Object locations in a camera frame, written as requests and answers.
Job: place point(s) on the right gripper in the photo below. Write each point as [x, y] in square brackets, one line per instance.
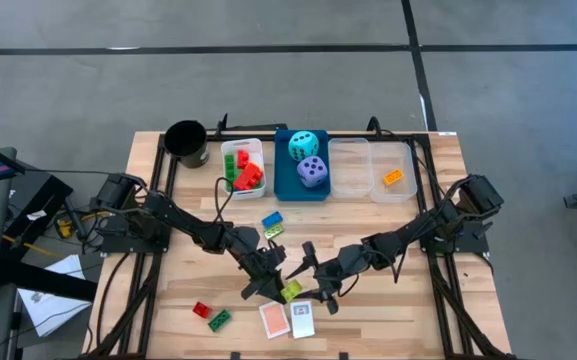
[345, 270]

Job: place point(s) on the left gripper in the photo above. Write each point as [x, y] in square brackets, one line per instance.
[258, 257]

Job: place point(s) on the small lime toy block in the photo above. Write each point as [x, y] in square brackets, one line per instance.
[292, 291]

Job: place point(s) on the red sloped toy block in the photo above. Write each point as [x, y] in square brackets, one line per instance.
[201, 310]

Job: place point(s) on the large red toy block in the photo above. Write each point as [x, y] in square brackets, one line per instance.
[248, 176]

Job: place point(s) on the purple foam die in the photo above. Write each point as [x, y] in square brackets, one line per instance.
[312, 172]

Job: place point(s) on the small red toy block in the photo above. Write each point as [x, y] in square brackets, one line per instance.
[243, 158]

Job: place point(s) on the yellow toy block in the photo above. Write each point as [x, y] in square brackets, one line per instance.
[393, 177]

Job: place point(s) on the teal foam die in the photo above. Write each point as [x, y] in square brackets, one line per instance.
[303, 146]

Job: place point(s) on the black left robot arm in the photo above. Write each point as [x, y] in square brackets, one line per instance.
[178, 220]

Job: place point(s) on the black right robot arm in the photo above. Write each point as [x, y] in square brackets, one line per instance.
[418, 232]

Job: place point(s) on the red playing card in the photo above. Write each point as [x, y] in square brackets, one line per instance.
[274, 319]

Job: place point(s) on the white playing card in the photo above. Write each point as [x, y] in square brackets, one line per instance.
[302, 319]

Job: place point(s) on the blue plastic tray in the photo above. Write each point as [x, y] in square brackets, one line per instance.
[283, 185]

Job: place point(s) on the clear plastic container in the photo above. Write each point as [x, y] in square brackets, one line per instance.
[398, 155]
[350, 167]

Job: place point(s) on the white plastic bin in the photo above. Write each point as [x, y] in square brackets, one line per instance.
[255, 147]

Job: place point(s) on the black round bucket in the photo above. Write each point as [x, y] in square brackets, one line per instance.
[186, 142]

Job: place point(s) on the white paper sheets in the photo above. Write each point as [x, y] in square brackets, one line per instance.
[48, 310]

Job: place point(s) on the black cart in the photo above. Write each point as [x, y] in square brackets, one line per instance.
[43, 277]

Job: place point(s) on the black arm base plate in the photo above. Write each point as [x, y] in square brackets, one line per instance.
[118, 246]
[475, 246]

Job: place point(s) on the black table frame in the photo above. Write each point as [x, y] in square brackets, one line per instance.
[403, 135]

